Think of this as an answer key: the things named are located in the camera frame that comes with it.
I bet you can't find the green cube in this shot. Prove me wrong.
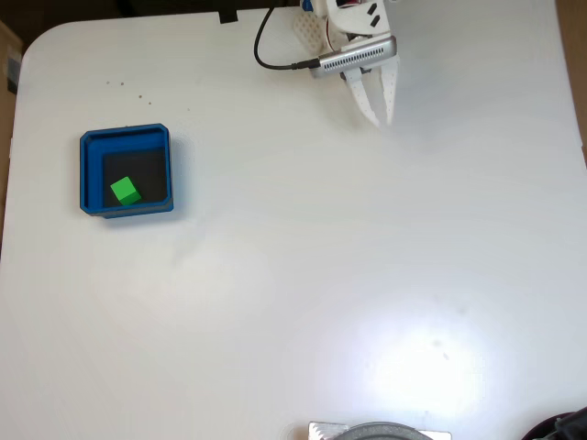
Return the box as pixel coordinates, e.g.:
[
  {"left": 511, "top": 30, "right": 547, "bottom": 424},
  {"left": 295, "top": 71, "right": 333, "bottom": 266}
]
[{"left": 110, "top": 176, "right": 143, "bottom": 206}]

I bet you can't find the blue square box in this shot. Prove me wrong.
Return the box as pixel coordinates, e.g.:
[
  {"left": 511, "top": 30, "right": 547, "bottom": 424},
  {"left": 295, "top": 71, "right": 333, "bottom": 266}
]
[{"left": 79, "top": 122, "right": 176, "bottom": 220}]

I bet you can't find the grey round object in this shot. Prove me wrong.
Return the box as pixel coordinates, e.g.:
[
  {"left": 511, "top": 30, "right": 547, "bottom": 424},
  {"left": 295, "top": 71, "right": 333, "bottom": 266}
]
[{"left": 332, "top": 421, "right": 435, "bottom": 440}]

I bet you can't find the black object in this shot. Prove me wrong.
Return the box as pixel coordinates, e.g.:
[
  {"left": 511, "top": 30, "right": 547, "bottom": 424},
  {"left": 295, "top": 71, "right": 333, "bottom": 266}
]
[{"left": 522, "top": 405, "right": 587, "bottom": 440}]

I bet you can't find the black camera cable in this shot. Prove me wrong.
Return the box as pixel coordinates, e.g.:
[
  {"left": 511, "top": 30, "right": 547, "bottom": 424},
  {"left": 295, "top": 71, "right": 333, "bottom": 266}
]
[{"left": 253, "top": 0, "right": 323, "bottom": 72}]

